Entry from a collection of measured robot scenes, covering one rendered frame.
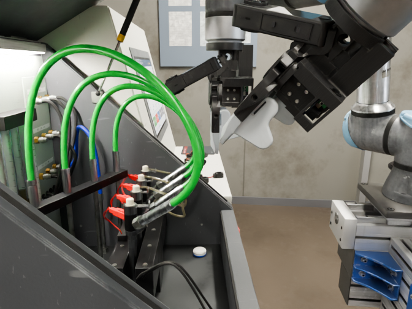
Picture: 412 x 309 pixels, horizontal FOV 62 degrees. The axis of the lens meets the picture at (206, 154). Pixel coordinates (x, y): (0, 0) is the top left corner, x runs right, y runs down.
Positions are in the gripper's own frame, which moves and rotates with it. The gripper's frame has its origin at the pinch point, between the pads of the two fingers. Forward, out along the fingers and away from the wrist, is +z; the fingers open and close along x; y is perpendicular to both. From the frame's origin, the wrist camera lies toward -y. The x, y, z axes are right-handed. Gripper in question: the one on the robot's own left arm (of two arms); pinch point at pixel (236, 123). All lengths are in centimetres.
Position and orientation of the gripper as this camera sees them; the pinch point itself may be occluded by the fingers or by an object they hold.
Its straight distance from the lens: 47.9
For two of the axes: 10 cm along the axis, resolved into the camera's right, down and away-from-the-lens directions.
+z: -4.9, 5.5, 6.8
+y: 6.9, 7.2, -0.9
